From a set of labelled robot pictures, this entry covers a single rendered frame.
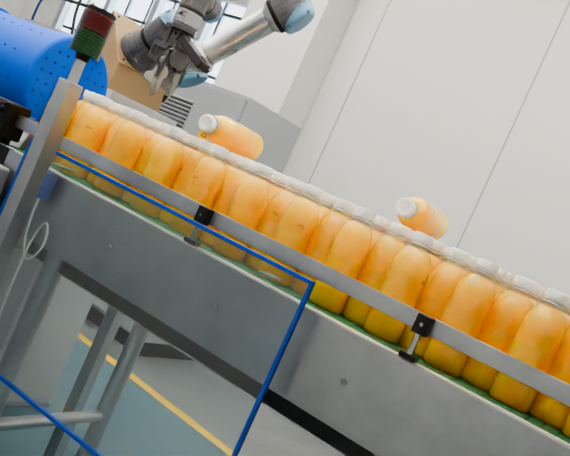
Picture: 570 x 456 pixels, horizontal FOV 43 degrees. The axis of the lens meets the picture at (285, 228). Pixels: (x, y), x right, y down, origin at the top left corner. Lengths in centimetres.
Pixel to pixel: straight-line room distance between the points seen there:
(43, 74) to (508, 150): 294
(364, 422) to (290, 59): 384
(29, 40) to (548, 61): 313
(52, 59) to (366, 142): 298
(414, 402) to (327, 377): 16
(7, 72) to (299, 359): 119
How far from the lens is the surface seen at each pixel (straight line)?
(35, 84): 205
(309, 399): 130
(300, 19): 242
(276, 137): 392
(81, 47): 155
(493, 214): 427
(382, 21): 503
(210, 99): 382
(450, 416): 121
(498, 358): 121
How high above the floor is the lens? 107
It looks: 2 degrees down
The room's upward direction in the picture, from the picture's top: 24 degrees clockwise
